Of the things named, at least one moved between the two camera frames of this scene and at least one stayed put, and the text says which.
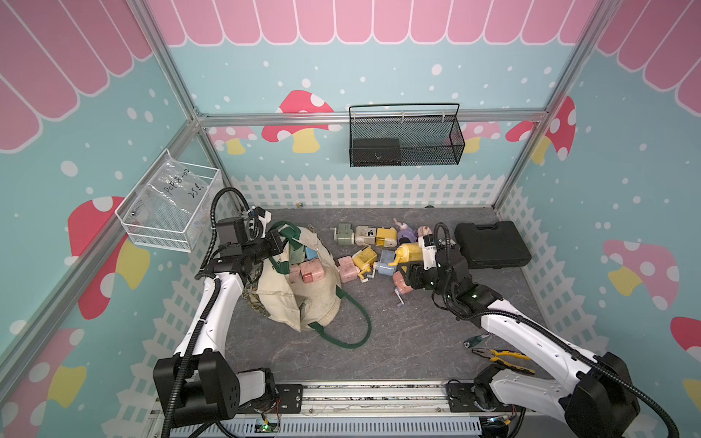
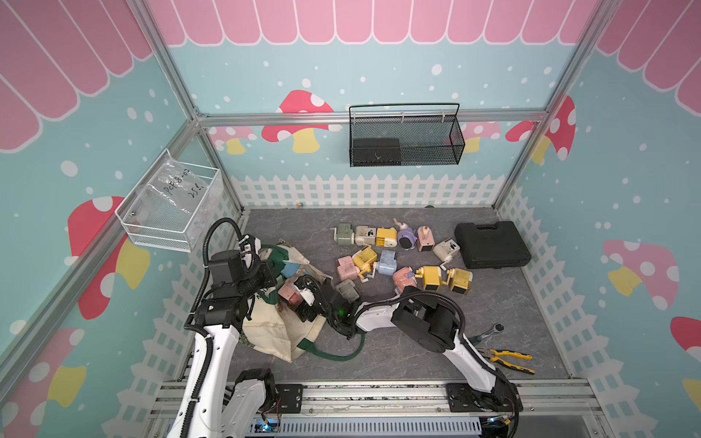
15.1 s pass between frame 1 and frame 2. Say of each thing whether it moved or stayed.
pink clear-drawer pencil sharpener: moved
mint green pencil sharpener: moved
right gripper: moved
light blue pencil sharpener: moved
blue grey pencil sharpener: stayed
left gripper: moved
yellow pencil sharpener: stayed
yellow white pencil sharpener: moved
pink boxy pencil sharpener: stayed
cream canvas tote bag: moved
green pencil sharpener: stayed
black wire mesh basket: stayed
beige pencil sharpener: stayed
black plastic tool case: stayed
